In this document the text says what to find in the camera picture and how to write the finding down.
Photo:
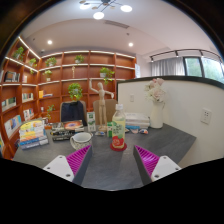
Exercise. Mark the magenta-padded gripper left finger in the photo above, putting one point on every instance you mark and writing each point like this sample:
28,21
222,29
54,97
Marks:
60,166

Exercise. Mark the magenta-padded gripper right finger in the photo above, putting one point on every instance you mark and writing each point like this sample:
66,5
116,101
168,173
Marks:
163,166

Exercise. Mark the clear drink bottle white cap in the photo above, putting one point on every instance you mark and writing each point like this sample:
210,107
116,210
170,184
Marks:
118,130

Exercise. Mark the white patterned mug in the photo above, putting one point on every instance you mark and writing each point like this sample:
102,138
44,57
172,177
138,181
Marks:
81,141

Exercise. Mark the stack of dark books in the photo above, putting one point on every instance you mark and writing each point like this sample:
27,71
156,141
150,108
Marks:
66,128

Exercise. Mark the stack of colourful books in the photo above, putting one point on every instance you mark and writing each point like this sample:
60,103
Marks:
32,133

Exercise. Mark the white vase with flowers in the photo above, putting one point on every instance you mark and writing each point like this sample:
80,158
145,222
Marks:
156,118

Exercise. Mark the green and white carton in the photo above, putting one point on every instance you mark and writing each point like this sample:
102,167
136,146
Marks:
91,121

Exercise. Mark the dark blue chair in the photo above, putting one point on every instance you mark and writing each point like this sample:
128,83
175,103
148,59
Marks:
71,111

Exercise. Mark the wooden artist mannequin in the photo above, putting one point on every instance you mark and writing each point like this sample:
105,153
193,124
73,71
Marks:
101,106

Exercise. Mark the tan brown chair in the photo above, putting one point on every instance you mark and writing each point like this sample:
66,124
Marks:
111,110

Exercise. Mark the wooden shelf unit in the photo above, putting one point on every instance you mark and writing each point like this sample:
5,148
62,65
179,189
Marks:
33,86

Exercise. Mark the grey curtain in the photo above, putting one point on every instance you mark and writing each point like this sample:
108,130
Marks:
166,66

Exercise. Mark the window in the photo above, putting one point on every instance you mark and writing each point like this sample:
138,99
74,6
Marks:
206,68

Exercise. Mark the recessed ceiling light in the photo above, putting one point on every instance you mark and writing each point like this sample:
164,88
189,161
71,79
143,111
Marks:
130,44
49,42

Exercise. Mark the ceiling air vent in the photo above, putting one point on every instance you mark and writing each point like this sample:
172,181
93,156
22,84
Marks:
116,24

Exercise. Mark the branched ceiling lamp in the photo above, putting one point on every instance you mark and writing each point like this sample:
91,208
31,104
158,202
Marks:
98,15

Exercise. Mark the white wall socket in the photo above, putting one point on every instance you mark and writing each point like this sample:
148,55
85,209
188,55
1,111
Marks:
206,115

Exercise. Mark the white wall switch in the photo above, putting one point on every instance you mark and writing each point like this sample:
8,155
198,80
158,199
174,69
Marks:
132,97

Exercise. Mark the black track light rail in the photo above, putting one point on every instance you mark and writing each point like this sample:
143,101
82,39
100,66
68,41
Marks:
186,51

